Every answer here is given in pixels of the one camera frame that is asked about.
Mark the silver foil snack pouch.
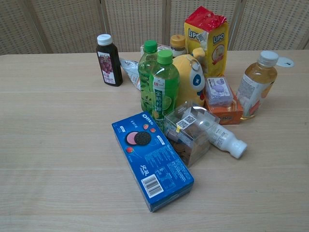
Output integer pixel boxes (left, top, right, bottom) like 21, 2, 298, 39
119, 58, 141, 91

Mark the woven folding screen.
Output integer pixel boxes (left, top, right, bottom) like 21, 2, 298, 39
0, 0, 309, 56

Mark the white table cable grommet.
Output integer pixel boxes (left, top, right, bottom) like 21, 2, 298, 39
276, 56, 295, 68

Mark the green tea drink bottle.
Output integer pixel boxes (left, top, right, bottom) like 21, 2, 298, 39
137, 40, 158, 113

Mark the white milk drink bottle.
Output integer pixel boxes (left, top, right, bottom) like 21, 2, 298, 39
207, 120, 248, 160

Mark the green lime drink bottle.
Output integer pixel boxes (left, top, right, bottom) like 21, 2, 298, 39
149, 49, 181, 132

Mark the blue Oreo cookie box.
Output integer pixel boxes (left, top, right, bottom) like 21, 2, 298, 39
111, 111, 195, 213

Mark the dark grape juice bottle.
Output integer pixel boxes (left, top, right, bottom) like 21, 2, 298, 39
96, 33, 124, 87

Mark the purple floss pick box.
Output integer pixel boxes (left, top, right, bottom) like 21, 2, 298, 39
204, 76, 234, 107

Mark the yellow red Lipo bag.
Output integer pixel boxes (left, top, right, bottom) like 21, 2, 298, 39
183, 6, 229, 78

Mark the orange snack box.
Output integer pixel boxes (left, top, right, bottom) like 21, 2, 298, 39
204, 89, 244, 126

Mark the clear plastic cookie box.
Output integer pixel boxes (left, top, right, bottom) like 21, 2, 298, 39
164, 101, 221, 168

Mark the brown jar yellow lid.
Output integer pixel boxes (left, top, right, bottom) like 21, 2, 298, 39
169, 34, 188, 58

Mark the yellow plush toy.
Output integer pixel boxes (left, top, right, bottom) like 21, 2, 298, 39
172, 47, 207, 107

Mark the yellow juice bottle white cap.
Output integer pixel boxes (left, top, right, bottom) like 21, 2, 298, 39
236, 50, 279, 119

